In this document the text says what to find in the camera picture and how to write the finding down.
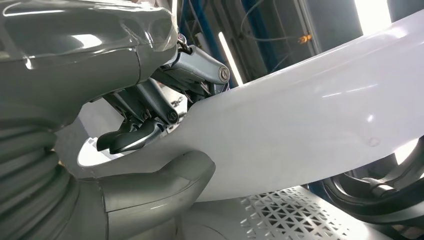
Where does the white light strip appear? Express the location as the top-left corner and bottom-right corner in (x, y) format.
(217, 31), (244, 86)

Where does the perforated grey metal panel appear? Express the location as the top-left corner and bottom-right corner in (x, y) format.
(178, 185), (395, 240)

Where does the blue steel frame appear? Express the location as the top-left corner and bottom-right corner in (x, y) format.
(180, 0), (276, 89)

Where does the black curved frame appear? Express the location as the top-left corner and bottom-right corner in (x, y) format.
(308, 135), (424, 240)

